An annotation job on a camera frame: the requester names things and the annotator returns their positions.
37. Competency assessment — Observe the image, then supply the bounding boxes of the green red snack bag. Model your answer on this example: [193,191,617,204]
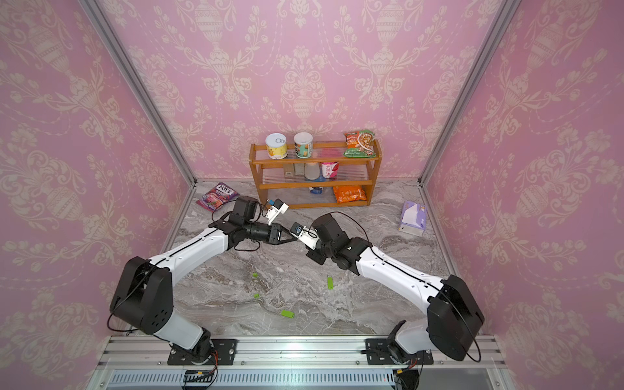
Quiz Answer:
[343,129,377,159]

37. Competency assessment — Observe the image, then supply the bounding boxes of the purple tissue pack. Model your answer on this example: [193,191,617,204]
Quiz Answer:
[398,201,427,237]

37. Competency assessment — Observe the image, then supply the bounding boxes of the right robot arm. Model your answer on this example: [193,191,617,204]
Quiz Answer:
[298,227,484,364]

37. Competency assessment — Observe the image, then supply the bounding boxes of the pink candy bag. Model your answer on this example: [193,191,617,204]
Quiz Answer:
[196,182,240,213]

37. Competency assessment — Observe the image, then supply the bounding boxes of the pink white cup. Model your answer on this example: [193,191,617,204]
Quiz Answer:
[320,162,340,180]

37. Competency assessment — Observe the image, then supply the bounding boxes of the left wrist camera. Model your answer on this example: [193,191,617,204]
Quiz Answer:
[229,196,289,226]

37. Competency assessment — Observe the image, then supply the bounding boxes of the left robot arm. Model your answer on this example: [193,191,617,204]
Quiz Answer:
[110,222,297,365]

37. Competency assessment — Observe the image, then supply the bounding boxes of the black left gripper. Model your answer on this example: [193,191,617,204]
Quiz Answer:
[244,221,297,245]

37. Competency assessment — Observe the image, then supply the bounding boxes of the green usb drive front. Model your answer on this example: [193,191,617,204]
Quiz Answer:
[281,310,295,319]

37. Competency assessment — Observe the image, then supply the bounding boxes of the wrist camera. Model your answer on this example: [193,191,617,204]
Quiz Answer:
[290,213,349,250]
[229,196,289,226]

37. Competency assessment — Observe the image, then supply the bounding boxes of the aluminium front rail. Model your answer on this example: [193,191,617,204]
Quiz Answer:
[97,335,507,369]

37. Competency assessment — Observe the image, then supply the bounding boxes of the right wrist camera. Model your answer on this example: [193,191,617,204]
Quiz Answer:
[290,213,349,250]

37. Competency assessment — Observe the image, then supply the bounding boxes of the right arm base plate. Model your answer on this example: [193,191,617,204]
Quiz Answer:
[360,338,434,367]

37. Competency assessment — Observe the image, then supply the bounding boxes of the white bottle on shelf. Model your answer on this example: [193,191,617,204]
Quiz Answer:
[305,162,320,181]

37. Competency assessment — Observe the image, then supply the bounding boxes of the wooden shelf rack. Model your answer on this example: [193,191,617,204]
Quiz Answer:
[248,140,383,209]

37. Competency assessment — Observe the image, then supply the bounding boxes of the orange chips bag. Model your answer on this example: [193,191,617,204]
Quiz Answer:
[333,185,367,204]

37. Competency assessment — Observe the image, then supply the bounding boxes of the green white can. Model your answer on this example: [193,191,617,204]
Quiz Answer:
[293,132,314,159]

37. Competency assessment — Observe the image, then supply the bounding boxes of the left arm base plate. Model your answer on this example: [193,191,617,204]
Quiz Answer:
[167,338,238,367]

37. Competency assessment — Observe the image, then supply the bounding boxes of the yellow white can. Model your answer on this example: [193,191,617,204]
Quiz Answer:
[266,133,289,160]

